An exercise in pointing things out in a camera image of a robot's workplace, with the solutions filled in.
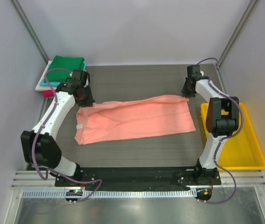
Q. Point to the slotted cable duct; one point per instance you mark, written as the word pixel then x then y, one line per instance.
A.
pixel 79 194

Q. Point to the aluminium frame post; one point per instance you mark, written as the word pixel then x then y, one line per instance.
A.
pixel 238 29
pixel 19 10

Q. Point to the right aluminium frame post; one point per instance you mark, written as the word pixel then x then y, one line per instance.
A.
pixel 238 29

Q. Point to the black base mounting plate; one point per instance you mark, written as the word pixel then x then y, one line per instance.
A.
pixel 141 179

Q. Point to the white folded t shirt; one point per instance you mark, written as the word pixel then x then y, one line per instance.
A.
pixel 38 86

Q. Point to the green folded t shirt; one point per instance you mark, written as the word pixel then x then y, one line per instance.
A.
pixel 66 63

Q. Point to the red folded t shirt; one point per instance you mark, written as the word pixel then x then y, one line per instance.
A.
pixel 48 94

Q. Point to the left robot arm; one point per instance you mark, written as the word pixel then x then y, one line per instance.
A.
pixel 39 145

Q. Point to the yellow plastic bin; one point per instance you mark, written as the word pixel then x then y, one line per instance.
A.
pixel 242 152

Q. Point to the salmon pink t shirt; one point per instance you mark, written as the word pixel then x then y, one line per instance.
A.
pixel 115 120

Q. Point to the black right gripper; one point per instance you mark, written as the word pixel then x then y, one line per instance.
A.
pixel 185 93

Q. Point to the left aluminium frame post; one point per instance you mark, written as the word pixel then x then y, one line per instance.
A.
pixel 19 10

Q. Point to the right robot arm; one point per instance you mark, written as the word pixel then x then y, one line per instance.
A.
pixel 222 123

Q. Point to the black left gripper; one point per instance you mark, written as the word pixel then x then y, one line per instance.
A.
pixel 89 102

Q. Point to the cyan folded t shirt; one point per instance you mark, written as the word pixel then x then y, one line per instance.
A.
pixel 54 84

